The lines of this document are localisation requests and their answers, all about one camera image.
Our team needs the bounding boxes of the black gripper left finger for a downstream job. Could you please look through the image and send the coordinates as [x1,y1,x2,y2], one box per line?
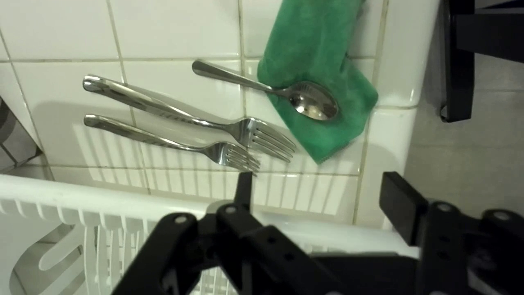
[111,170,342,295]

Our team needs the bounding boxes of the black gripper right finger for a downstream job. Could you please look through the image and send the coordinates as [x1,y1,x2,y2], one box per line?
[378,170,524,295]

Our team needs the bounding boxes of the small silver fork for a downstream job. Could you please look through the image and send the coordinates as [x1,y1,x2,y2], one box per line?
[82,113,262,174]

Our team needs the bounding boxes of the green cloth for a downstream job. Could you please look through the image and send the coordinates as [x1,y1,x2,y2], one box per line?
[257,0,380,164]

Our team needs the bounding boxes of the black metal frame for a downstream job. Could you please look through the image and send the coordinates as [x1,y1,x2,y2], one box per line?
[437,0,524,125]

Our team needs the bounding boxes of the white plastic dish rack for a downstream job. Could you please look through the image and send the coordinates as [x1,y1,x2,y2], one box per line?
[0,172,422,295]

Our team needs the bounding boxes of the silver metal spoon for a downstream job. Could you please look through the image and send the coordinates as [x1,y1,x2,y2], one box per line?
[190,57,340,123]

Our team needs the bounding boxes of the large silver fork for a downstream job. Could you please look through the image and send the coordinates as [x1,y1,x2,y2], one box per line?
[80,74,300,162]

